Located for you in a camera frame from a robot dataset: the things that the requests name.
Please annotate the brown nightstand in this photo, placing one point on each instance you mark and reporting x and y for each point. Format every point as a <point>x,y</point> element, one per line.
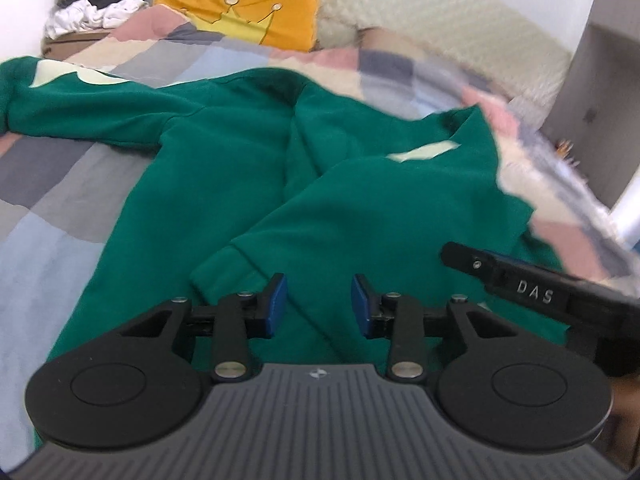
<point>70,45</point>

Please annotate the yellow crown pillow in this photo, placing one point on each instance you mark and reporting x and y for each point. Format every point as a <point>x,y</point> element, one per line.
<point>260,10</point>

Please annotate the cream padded headboard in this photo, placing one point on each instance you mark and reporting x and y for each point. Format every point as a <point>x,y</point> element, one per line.
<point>425,10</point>

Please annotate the green sweatshirt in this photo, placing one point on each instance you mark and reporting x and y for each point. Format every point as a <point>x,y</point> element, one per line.
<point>225,170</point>

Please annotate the small colourful figurines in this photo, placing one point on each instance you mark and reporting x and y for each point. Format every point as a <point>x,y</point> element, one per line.
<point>566,150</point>

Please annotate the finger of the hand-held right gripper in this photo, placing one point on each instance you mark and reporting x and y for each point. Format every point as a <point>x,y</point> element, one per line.
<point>465,260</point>

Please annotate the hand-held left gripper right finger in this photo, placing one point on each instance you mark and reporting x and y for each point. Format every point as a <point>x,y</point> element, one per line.
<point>359,305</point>

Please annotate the white crumpled cloth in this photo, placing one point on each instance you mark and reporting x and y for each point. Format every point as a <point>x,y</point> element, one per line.
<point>85,15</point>

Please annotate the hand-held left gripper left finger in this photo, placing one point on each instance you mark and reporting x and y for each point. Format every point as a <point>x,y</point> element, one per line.
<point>278,305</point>

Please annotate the patchwork quilt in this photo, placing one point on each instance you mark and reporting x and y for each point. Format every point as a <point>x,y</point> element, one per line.
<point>50,200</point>

